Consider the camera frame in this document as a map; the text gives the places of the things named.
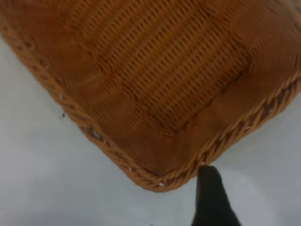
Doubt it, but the orange woven wicker basket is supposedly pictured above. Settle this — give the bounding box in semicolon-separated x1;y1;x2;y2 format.
0;0;301;193

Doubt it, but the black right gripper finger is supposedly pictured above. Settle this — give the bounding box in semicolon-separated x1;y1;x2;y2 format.
191;165;243;226

